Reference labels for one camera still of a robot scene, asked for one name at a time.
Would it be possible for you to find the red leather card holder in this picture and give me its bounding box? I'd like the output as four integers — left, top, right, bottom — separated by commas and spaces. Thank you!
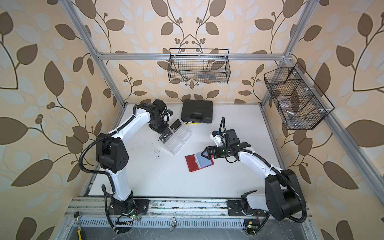
185, 152, 214, 173

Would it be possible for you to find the clear plastic organizer box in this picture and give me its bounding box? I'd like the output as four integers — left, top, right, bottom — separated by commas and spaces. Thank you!
159, 127, 193, 156

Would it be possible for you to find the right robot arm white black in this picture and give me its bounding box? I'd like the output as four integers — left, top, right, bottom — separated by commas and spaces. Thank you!
201, 142, 307, 223

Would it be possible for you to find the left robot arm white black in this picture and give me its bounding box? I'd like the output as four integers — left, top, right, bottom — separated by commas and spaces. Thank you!
96, 99, 173, 212

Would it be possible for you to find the black plastic tool case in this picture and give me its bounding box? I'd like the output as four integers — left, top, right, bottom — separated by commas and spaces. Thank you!
181, 100, 213, 124

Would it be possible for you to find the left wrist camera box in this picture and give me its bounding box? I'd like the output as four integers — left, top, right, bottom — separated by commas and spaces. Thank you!
153, 99, 168, 116

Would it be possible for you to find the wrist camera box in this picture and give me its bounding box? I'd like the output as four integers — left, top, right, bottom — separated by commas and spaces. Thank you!
153, 99, 168, 116
224, 129, 240, 148

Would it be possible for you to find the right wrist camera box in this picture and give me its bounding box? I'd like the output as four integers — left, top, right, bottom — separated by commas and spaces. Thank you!
224, 129, 240, 148

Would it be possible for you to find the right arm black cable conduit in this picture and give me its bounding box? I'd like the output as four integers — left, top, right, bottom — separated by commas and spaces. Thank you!
218, 116, 308, 224

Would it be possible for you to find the black wire basket back wall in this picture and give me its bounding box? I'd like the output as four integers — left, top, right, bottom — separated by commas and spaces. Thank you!
167, 48, 231, 84

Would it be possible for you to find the black wire basket wall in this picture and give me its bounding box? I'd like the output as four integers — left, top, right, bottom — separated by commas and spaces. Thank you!
264, 63, 335, 130
167, 48, 231, 84

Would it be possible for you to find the black wire basket right wall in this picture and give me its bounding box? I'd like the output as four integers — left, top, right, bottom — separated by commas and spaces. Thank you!
264, 63, 335, 130

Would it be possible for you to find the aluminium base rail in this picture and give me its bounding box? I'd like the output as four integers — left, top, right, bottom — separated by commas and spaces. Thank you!
55, 197, 320, 240

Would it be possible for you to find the yellow handled ratchet tool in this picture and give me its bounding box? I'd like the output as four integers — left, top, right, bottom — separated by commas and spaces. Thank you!
74, 211, 83, 240

